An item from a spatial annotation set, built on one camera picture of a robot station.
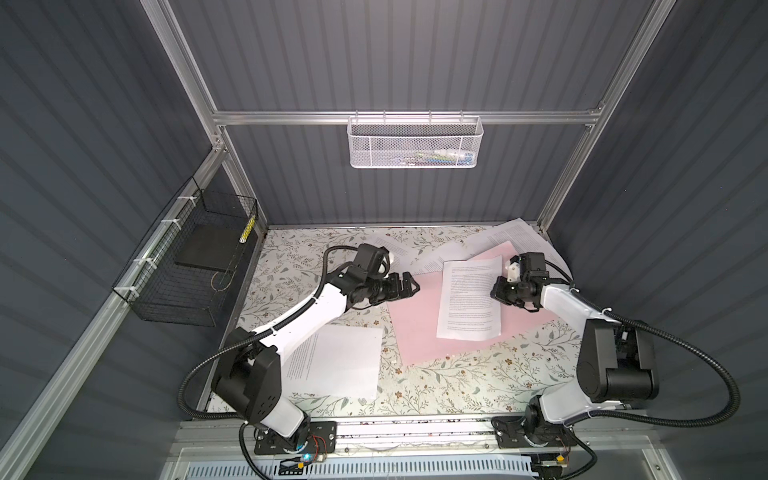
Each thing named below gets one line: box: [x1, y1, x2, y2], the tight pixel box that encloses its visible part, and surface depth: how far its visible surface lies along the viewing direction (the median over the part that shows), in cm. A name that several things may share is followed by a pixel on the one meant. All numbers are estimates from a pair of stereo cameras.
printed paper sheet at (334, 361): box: [281, 325, 384, 399], surface depth 89 cm
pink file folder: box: [458, 241, 513, 280], surface depth 104 cm
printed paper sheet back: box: [369, 236, 413, 276], surface depth 114 cm
